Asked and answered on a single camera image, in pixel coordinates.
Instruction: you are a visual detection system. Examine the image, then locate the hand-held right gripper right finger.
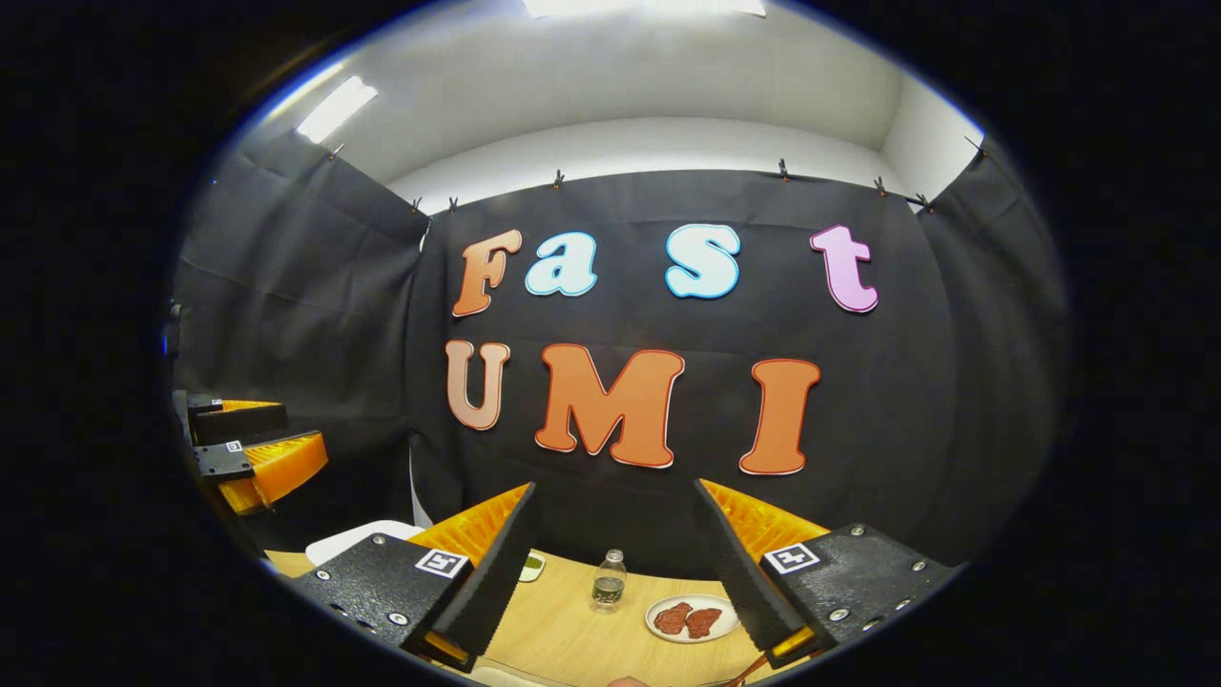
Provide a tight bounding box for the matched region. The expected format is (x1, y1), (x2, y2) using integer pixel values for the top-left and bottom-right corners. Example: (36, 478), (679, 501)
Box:
(693, 479), (964, 669)

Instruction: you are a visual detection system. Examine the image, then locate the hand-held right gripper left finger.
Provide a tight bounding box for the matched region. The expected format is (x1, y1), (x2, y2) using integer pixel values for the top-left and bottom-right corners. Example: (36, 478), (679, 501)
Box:
(286, 482), (538, 674)

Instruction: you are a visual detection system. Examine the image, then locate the white rice cooker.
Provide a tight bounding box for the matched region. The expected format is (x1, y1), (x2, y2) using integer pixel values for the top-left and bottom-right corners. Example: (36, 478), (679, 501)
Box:
(304, 520), (426, 569)

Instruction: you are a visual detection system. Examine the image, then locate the white round plate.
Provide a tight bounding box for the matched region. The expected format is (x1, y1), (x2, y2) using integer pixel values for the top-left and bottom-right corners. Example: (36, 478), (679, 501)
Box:
(645, 593), (741, 645)

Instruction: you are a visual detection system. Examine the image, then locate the clear water bottle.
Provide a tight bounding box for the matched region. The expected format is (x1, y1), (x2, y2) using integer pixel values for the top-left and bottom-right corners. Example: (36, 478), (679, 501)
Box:
(590, 549), (629, 614)

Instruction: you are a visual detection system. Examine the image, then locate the black backdrop cloth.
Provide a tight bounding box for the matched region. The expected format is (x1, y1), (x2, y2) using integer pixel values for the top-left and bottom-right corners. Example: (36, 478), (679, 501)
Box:
(170, 129), (1069, 581)

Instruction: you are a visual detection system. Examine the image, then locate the ceiling light panel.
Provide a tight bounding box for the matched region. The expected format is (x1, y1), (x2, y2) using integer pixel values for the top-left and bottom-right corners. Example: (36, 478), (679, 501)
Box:
(522, 0), (768, 19)
(295, 75), (380, 145)

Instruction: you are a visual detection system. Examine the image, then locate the row of backdrop clips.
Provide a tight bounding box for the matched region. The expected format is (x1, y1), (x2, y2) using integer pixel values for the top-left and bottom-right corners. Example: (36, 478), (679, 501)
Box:
(329, 136), (988, 213)

